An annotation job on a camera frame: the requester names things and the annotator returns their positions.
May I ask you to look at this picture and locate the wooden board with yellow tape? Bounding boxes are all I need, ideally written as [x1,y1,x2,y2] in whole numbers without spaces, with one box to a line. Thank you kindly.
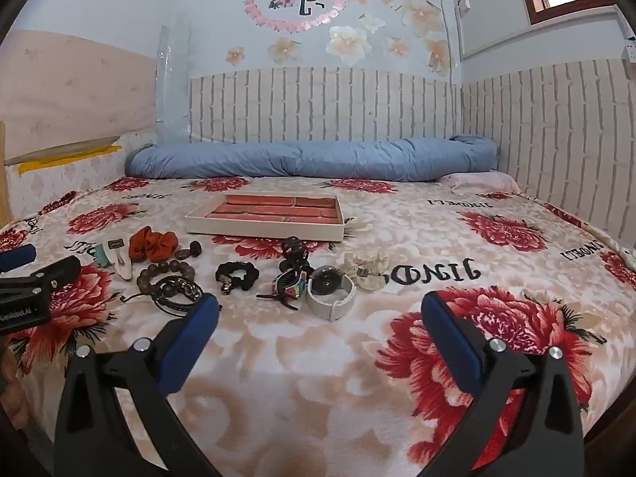
[0,120,123,176]

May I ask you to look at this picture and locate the orange fabric scrunchie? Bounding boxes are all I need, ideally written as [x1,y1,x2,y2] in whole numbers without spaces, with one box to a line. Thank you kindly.
[128,226,178,264]

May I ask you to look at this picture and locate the watch with white band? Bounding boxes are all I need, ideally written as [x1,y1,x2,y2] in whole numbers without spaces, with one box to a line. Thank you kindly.
[307,263,357,317]

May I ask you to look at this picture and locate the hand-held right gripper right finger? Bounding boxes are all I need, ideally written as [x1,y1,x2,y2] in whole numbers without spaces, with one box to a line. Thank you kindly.
[421,291,588,477]

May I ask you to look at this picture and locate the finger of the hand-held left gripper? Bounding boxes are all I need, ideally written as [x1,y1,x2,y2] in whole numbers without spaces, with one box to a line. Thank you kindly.
[0,255,83,293]
[0,244,37,274]

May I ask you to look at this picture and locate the cream tray with brick-pattern lining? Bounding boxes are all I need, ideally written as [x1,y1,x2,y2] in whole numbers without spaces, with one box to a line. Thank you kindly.
[184,192,345,243]

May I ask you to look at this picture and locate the brown wooden bead bracelet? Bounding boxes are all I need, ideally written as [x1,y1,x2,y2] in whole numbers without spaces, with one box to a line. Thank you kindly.
[136,257,200,300]

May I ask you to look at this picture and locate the dark braided leather bracelet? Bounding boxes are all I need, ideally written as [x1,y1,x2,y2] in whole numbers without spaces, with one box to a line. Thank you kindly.
[122,275,206,318]

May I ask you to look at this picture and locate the pink pillow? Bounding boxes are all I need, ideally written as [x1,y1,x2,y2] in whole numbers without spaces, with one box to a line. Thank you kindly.
[437,171,522,196]

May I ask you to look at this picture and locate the white glasses case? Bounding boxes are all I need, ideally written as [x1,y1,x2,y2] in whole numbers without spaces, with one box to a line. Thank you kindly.
[95,238,135,282]

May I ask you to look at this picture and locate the red floral fleece blanket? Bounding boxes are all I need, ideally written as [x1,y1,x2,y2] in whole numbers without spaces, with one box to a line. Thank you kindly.
[0,174,636,477]

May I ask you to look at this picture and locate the rolled blue duvet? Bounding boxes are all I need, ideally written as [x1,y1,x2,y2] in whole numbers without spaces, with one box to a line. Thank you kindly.
[124,134,500,182]

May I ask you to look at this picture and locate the clear plastic sheet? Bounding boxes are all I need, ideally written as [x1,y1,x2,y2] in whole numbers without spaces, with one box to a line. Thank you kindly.
[155,19,193,144]

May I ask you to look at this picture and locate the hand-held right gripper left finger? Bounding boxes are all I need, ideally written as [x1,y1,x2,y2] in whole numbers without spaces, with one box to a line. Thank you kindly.
[54,292,222,477]

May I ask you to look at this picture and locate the peach flower wall stickers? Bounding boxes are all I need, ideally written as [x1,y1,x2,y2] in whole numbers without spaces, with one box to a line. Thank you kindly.
[225,0,454,78]

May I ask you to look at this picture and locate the cream flower hair tie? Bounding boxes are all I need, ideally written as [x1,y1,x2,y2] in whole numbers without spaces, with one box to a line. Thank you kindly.
[343,250,391,292]

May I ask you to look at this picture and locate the colourful patterned hair clip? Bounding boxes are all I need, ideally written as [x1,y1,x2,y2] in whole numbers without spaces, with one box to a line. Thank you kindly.
[256,264,310,310]

